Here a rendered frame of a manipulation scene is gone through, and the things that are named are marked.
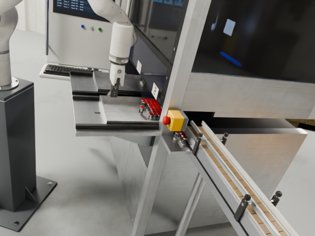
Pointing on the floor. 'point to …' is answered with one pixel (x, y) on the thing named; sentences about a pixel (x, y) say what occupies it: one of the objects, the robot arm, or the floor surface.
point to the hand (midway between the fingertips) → (114, 92)
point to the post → (170, 105)
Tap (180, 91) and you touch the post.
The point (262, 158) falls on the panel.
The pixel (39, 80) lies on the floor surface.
